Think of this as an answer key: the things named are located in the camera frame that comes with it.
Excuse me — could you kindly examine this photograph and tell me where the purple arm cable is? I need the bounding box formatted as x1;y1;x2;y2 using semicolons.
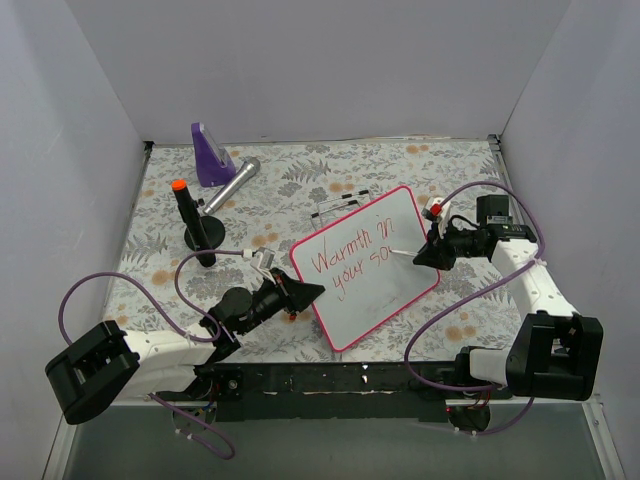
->
404;180;547;436
58;248;264;460

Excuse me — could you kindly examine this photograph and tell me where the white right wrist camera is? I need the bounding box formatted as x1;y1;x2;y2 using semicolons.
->
422;197;451;238

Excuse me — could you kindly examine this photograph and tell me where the black torch with orange cap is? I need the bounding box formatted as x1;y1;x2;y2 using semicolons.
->
171;179;225;252

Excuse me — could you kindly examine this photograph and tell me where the white red whiteboard marker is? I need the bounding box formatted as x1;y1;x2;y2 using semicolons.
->
389;249;417;258

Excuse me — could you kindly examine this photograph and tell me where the purple wedge stand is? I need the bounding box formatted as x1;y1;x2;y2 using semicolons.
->
191;122;236;188

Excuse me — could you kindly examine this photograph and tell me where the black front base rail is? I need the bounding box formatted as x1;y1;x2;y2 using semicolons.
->
175;362;472;422

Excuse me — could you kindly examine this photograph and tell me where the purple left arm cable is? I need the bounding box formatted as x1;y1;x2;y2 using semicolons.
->
58;248;264;460

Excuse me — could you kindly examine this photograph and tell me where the pink framed whiteboard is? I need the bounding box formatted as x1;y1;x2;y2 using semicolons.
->
289;186;440;352

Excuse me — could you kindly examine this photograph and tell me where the silver microphone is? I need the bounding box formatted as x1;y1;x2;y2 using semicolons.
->
202;157;261;216

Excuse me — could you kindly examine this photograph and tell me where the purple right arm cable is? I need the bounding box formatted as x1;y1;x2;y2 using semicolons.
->
404;180;547;436

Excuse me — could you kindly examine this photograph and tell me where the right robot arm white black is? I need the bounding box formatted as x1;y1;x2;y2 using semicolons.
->
413;195;604;401

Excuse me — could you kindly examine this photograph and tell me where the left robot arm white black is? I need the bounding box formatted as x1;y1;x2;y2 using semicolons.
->
45;268;325;425

